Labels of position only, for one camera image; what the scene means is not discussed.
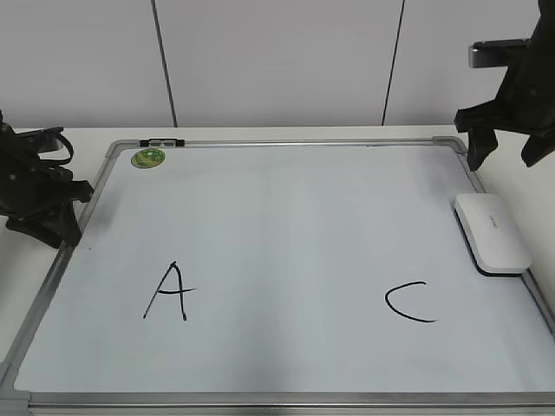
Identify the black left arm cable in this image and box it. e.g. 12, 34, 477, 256
29, 127, 75, 168

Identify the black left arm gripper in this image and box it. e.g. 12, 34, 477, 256
1, 121, 94, 249

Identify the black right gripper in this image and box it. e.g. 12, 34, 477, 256
454, 1, 555, 171

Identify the white whiteboard eraser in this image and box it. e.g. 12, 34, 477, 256
454, 192, 532, 276

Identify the aluminium framed whiteboard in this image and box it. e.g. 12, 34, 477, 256
1, 137, 554, 415

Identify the green round magnet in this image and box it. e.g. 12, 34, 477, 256
131, 148, 166, 169

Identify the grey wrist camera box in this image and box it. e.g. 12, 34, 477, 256
468, 38, 530, 68

